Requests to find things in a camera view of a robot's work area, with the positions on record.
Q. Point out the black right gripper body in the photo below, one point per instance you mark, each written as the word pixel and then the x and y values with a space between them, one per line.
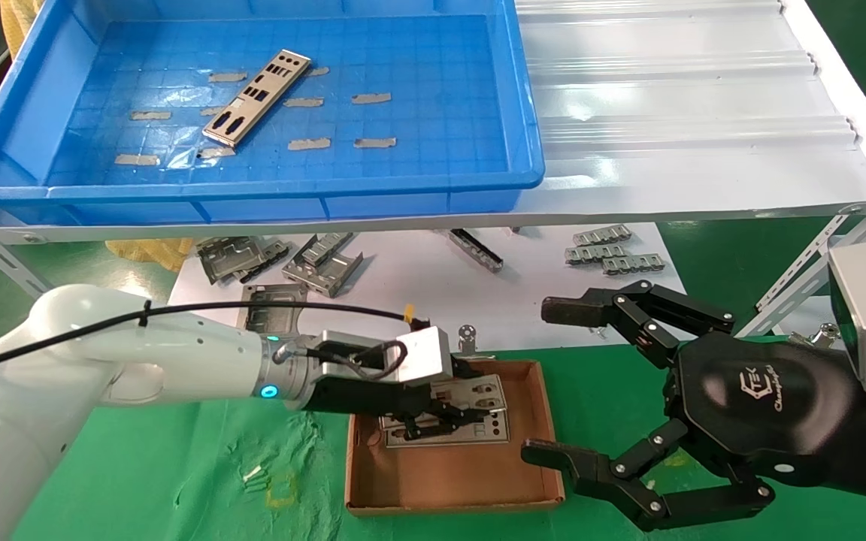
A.
pixel 749 398

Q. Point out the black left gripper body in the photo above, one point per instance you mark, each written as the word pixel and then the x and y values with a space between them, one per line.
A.
pixel 358 397

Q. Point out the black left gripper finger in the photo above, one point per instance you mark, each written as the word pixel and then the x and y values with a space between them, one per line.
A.
pixel 437 421
pixel 464 369

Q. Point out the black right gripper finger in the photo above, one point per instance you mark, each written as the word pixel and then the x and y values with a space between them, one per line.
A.
pixel 628 309
pixel 591 473

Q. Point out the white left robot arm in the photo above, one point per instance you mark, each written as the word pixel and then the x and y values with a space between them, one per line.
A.
pixel 102 353

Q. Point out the brown cardboard box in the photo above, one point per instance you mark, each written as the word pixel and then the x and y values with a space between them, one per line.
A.
pixel 448 477

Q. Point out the blue plastic tray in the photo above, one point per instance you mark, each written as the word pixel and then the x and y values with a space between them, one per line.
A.
pixel 440 60

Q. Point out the small notched metal strip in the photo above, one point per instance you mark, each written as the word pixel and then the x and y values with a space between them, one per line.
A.
pixel 594 254
pixel 634 264
pixel 602 236

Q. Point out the white board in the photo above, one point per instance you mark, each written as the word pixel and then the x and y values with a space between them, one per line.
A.
pixel 418 285

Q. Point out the long grey metal strip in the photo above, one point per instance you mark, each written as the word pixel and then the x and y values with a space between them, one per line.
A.
pixel 476 249

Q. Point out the green table cloth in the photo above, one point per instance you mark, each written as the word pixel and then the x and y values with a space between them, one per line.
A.
pixel 313 511

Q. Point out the small white scrap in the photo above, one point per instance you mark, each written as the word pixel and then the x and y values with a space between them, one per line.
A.
pixel 252 473

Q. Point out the white metal shelf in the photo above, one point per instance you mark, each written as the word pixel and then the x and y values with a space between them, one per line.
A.
pixel 666 113

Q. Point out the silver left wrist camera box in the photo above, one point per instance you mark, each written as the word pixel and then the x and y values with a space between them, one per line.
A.
pixel 425 353

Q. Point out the grey stamped metal bracket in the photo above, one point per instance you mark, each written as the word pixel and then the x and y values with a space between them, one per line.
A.
pixel 277 254
pixel 283 319
pixel 226 259
pixel 324 276
pixel 328 246

